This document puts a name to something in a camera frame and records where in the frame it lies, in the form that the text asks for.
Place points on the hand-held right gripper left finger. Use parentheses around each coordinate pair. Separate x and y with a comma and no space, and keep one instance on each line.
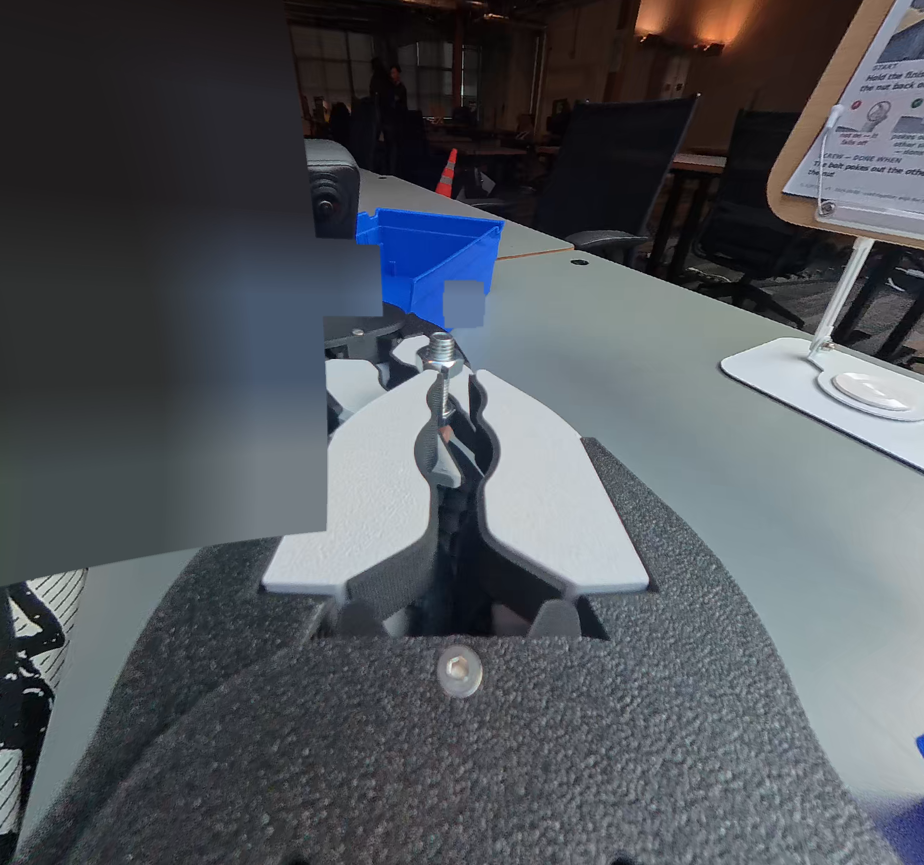
(375,504)

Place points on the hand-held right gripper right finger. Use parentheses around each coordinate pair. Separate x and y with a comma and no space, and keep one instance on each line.
(556,511)

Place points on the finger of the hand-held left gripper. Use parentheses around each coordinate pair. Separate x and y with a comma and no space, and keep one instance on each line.
(411,356)
(354,388)

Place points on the silver hex nut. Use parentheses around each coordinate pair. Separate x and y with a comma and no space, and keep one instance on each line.
(442,358)

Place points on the silver hex bolt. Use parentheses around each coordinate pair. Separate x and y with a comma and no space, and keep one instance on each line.
(442,388)

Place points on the person's left hand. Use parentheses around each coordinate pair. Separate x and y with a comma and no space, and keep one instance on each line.
(445,435)

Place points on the orange traffic cone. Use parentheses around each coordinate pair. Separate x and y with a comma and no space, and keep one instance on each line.
(447,173)

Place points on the tall paned window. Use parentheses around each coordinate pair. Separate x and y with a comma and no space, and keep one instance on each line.
(433,71)

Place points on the black office chair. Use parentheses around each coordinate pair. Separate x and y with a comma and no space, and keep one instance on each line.
(758,215)
(621,157)

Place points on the wood-edged grey table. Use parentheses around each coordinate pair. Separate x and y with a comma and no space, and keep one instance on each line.
(696,161)

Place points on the black white printed clothing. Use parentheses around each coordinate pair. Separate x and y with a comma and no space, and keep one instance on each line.
(29,648)

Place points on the white paper sign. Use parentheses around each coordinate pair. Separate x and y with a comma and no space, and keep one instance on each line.
(866,121)

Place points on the wooden wall light shelf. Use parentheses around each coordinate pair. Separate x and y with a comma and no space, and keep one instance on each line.
(678,42)

